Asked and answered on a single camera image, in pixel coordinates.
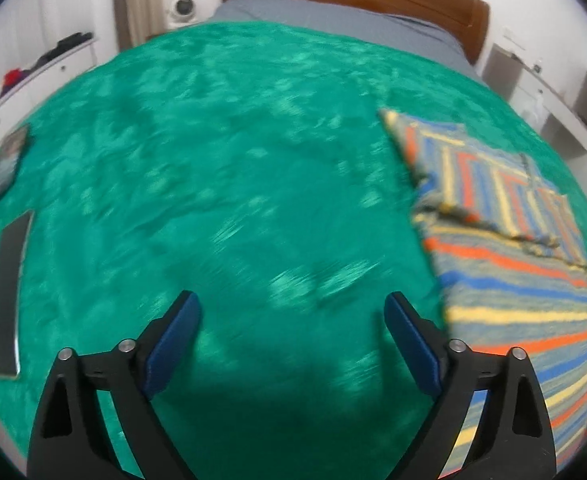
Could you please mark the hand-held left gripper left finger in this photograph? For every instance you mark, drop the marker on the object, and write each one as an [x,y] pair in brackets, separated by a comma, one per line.
[169,347]

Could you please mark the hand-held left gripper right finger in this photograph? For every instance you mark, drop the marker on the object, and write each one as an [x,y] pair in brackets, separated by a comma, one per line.
[418,347]

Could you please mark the striped knit sweater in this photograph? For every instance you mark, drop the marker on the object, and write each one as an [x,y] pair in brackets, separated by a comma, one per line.
[513,270]

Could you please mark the dark clothes pile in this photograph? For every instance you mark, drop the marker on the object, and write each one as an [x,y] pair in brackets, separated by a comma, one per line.
[63,49]

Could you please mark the black smartphone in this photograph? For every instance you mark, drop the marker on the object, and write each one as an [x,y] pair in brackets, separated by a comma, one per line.
[9,295]

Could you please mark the green patterned blanket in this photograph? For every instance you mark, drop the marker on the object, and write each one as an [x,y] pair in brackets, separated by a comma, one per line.
[223,160]

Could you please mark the phone with patterned case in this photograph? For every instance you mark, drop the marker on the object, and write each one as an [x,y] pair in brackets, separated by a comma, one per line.
[8,162]

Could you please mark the white plastic bag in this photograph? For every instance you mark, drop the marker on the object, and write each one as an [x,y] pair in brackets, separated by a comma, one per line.
[533,107]

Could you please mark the white built-in desk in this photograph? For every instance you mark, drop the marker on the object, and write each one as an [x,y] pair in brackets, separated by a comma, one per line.
[563,95]

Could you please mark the white window drawer cabinet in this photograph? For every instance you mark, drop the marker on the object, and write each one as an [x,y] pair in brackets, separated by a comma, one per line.
[33,90]

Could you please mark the red cloth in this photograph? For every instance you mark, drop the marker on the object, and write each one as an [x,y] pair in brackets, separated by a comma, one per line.
[12,76]

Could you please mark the grey striped bed sheet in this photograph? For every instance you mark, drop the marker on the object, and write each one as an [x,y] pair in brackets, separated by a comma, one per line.
[333,22]

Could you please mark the small white fan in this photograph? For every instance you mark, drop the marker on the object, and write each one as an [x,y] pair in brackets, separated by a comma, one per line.
[183,9]

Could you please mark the beige curtain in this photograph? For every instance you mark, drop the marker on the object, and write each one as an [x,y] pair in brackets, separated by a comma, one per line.
[141,2]

